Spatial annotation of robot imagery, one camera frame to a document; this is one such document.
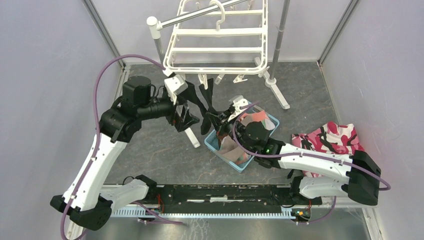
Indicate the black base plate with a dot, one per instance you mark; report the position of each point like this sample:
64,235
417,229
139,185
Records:
225,198

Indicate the salmon pink sock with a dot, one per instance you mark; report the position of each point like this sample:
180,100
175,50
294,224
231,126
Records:
261,117
244,157

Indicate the pink camouflage cloth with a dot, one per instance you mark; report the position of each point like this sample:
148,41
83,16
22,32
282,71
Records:
330,138

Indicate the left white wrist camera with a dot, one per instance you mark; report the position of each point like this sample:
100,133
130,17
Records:
174,84

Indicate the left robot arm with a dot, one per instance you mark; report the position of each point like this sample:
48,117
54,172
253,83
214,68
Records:
84,202

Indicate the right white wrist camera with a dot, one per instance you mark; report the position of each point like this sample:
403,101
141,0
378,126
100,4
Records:
239,103

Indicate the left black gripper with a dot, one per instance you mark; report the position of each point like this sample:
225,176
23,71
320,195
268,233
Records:
185,119

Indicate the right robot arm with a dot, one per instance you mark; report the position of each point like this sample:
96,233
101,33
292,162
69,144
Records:
355,175

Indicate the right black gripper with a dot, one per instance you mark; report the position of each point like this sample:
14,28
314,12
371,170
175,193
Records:
219,126

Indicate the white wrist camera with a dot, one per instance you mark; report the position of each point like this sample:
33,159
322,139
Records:
239,103
174,84

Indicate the white sock drying rack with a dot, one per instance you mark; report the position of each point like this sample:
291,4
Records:
225,37

